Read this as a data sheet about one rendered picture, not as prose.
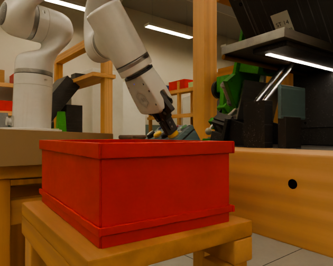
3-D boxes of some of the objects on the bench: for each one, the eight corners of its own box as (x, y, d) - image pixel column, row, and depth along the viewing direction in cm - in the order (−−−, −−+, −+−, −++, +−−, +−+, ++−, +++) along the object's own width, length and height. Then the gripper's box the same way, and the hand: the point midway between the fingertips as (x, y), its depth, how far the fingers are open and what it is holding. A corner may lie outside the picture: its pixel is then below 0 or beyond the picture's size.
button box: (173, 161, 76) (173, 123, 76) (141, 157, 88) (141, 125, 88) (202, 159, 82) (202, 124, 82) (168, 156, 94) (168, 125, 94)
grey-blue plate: (283, 148, 67) (283, 83, 67) (275, 148, 68) (275, 85, 68) (307, 147, 72) (307, 87, 72) (299, 147, 74) (299, 88, 74)
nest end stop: (229, 138, 95) (224, 126, 92) (216, 133, 100) (211, 121, 97) (232, 136, 95) (226, 123, 92) (219, 131, 100) (213, 119, 97)
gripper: (165, 54, 68) (200, 123, 74) (131, 66, 81) (165, 124, 87) (141, 70, 65) (180, 141, 71) (110, 81, 77) (146, 140, 83)
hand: (168, 125), depth 78 cm, fingers closed
